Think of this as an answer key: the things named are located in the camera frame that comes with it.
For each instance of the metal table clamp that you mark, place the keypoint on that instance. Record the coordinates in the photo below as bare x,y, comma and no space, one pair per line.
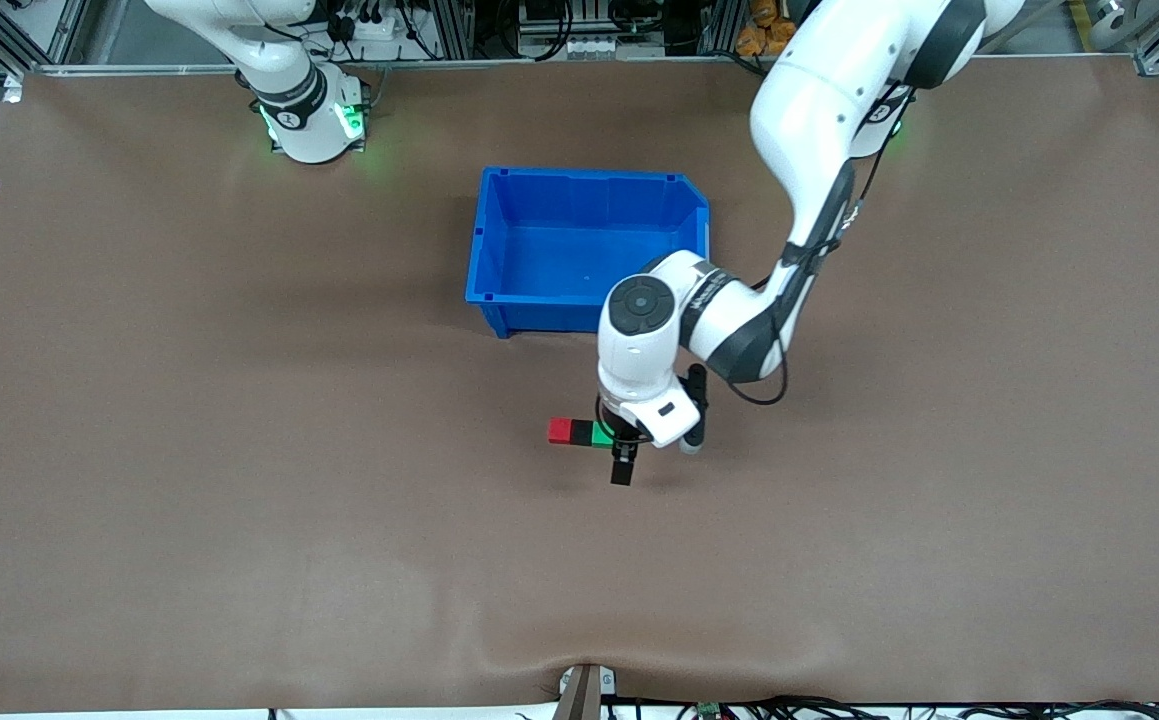
587,690

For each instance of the white power strip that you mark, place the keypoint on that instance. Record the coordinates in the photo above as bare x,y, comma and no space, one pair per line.
376,30

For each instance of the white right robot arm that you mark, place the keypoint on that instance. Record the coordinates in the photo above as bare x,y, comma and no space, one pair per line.
299,110

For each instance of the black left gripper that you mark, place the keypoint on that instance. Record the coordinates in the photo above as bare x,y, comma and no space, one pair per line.
623,441

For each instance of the brown table mat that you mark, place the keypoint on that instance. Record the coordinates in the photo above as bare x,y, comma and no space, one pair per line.
239,550

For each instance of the small green cube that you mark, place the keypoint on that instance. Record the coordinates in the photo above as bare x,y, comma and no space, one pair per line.
602,435

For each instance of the grey round device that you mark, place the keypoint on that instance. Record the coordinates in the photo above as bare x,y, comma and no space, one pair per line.
1111,22

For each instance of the small red cube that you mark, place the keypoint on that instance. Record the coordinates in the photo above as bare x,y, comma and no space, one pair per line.
560,431

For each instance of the small black cube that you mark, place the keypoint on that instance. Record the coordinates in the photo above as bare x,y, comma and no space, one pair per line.
581,433

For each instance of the blue plastic storage bin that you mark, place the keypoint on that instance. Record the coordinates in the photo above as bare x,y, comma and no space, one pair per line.
549,250

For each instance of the orange packaged goods pile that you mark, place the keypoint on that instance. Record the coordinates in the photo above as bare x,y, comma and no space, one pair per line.
761,25

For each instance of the small green circuit board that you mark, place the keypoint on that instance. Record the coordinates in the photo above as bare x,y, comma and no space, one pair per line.
707,710

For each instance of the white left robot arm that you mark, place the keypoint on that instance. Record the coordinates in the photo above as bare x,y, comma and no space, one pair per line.
809,110

